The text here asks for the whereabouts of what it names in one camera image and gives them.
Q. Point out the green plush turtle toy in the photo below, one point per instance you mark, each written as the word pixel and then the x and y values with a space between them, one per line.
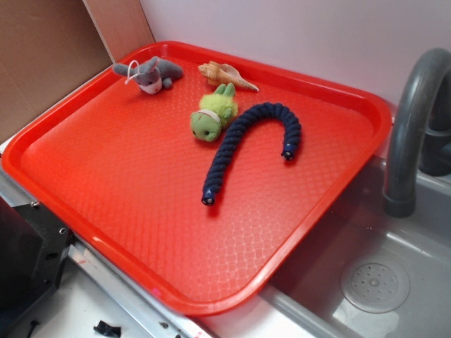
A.
pixel 216 112

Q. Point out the grey plastic sink basin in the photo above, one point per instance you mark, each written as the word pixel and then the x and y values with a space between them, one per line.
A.
pixel 304 298

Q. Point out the grey plastic faucet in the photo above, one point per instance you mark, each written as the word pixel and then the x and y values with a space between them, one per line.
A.
pixel 420 139

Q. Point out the round grey sink drain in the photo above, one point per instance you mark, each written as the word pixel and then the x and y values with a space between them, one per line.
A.
pixel 375 284

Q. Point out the grey plush donkey toy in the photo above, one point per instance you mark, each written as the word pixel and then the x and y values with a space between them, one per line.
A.
pixel 151 76

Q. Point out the red plastic tray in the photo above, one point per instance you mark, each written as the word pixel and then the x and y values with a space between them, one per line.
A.
pixel 122 169

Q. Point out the tan spiral seashell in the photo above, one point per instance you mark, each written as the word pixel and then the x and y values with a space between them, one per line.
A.
pixel 217 74

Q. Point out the brown cardboard panel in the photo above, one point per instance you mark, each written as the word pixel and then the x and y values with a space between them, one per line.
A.
pixel 50 48

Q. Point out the black tape scrap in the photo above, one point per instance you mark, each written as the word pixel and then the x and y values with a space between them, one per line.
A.
pixel 107 330

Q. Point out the silver metal rail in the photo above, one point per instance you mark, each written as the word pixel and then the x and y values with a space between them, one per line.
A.
pixel 91 290

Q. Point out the black metal mount block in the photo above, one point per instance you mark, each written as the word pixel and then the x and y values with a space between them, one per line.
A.
pixel 34 247

